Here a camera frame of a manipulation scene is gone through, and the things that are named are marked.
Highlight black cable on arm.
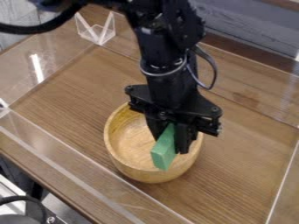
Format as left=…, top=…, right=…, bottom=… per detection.
left=186, top=45, right=220, bottom=91

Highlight clear acrylic tray walls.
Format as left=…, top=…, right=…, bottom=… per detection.
left=0, top=19, right=299, bottom=224

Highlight brown wooden bowl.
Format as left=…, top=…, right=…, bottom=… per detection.
left=104, top=103, right=203, bottom=184

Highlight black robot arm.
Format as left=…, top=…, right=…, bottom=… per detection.
left=37, top=0, right=222, bottom=154

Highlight green rectangular block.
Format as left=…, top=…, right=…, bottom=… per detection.
left=151, top=123, right=176, bottom=171

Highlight clear acrylic corner bracket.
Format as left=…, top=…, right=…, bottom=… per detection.
left=75, top=12, right=116, bottom=46

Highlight black cable lower left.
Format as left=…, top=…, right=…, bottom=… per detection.
left=0, top=195, right=48, bottom=224

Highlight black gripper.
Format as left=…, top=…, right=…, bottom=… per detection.
left=126, top=75, right=223, bottom=154

